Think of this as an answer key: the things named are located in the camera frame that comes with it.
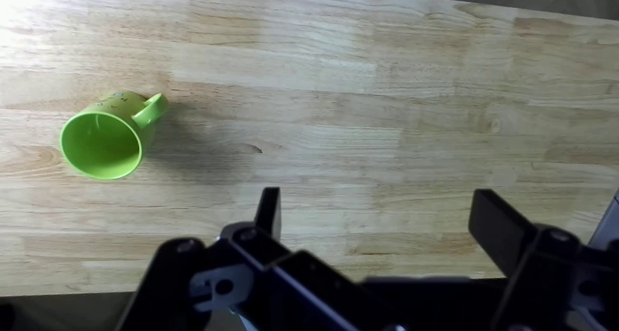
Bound green plastic mug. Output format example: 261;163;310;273
59;91;170;181

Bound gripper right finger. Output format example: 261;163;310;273
468;188;619;331

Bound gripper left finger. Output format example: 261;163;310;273
115;187;383;331

